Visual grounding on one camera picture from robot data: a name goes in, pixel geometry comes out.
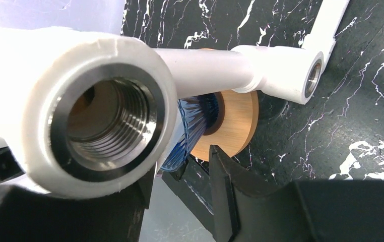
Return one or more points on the blue glass dripper cone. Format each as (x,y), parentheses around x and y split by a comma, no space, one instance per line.
(198,113)

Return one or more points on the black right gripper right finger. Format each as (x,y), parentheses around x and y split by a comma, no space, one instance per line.
(247,208)

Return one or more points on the white PVC pipe stand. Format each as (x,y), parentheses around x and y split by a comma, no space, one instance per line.
(87,114)

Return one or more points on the wooden ring dripper holder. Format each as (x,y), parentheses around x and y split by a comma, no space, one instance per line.
(232,125)

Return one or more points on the white paper coffee filter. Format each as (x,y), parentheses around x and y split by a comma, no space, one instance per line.
(173,148)

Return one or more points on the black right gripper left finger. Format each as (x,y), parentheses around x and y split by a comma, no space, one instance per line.
(28,216)

